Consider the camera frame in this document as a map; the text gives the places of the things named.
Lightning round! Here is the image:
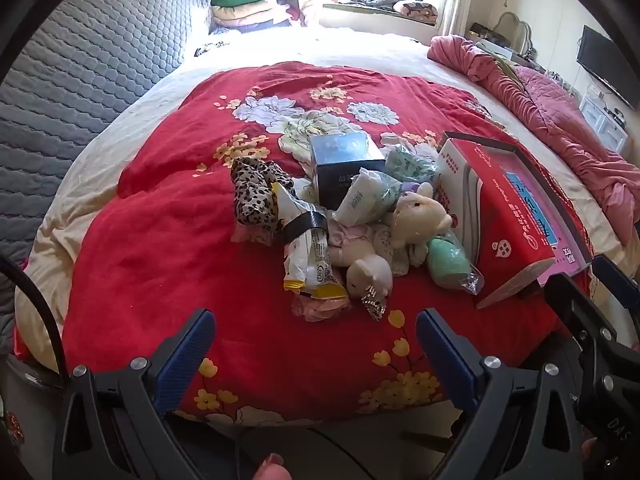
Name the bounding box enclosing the green printed tissue pack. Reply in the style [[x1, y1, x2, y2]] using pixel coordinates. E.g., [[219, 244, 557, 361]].
[[385, 144, 441, 186]]

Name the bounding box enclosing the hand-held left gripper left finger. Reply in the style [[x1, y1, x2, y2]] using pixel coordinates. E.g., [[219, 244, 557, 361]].
[[60, 308, 217, 480]]

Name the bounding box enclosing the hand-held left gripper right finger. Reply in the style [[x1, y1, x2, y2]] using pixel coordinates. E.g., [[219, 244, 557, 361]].
[[416, 308, 586, 480]]

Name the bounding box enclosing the white drawer cabinet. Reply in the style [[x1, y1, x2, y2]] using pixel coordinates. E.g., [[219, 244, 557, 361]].
[[580, 95, 628, 153]]

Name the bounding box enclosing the grey quilted headboard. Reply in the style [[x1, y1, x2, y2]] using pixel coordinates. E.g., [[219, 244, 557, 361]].
[[0, 0, 213, 356]]

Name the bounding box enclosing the person's left hand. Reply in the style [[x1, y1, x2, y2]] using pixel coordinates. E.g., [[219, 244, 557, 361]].
[[252, 452, 293, 480]]

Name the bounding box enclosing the green soft item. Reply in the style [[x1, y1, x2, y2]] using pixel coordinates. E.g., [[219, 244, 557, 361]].
[[426, 232, 485, 295]]

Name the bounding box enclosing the white tissue pack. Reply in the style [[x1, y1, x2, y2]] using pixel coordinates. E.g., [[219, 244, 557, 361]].
[[332, 169, 403, 226]]

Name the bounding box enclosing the red cardboard box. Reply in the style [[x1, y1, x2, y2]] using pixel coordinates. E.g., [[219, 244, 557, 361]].
[[432, 131, 593, 310]]

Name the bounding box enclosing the pink item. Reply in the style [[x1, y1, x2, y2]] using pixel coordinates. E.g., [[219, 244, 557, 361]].
[[291, 292, 351, 323]]

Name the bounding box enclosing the black cable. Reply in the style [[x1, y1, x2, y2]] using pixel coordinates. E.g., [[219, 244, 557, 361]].
[[0, 255, 68, 376]]

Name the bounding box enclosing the cream plush bear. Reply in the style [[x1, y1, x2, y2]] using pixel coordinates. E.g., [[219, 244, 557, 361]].
[[390, 182, 453, 268]]

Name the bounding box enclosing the leopard print scrunchie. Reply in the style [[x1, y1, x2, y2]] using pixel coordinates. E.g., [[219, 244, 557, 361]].
[[230, 156, 296, 246]]

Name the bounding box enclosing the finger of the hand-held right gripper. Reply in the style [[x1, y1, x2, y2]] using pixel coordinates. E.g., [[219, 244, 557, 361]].
[[544, 272, 640, 461], [591, 254, 640, 306]]

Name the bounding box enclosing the patterned brown cushion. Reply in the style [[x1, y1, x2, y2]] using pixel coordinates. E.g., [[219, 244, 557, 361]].
[[392, 0, 440, 25]]

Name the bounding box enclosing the yellow and white snack packet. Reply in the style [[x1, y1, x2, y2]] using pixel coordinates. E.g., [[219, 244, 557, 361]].
[[270, 182, 350, 301]]

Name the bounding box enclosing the pink folded blanket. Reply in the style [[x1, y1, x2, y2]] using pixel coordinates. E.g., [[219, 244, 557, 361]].
[[212, 12, 291, 29]]

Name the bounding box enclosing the pink quilt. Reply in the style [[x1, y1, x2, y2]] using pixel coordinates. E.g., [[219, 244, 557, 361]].
[[427, 35, 640, 246]]

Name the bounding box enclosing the red floral blanket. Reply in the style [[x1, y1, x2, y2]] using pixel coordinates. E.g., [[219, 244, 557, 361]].
[[62, 61, 596, 426]]

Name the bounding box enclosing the small plush with pink dress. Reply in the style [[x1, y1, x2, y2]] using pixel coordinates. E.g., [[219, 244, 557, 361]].
[[327, 222, 396, 321]]

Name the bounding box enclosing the black television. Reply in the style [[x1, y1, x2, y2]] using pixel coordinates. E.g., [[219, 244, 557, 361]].
[[576, 25, 636, 111]]

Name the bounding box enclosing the cream bed sheet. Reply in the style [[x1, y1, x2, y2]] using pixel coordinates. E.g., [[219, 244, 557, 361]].
[[15, 25, 626, 376]]

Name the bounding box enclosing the white floral scrunchie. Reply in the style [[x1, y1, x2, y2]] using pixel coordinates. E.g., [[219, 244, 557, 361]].
[[372, 225, 416, 276]]

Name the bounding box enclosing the dark blue box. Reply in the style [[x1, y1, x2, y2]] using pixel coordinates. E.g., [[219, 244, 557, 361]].
[[307, 131, 387, 208]]

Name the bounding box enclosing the yellow folded blanket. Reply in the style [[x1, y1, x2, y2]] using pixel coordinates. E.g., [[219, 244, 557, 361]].
[[211, 1, 281, 23]]

